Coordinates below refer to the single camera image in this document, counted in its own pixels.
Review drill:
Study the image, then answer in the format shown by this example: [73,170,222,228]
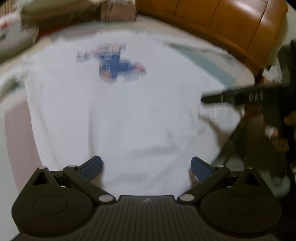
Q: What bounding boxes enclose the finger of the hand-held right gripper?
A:
[201,89,234,105]

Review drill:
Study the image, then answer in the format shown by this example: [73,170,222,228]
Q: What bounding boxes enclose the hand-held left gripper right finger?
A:
[177,156,270,205]

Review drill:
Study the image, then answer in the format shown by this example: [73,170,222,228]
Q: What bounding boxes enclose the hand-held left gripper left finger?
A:
[22,156,116,205]

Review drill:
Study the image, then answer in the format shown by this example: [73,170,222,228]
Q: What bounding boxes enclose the white printed t-shirt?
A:
[23,30,246,198]

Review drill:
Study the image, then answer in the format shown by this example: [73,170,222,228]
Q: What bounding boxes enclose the person's right hand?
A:
[265,115,296,152]

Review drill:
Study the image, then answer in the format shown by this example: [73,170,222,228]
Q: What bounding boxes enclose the wooden headboard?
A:
[135,0,288,78]

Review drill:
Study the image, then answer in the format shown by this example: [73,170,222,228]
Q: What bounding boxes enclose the person's grey trouser leg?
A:
[264,171,292,198]

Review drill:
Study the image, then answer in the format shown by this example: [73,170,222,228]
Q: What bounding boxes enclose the pink handbag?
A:
[100,0,137,22]

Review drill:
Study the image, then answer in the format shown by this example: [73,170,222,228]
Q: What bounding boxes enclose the grey cushion with hole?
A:
[0,24,39,59]

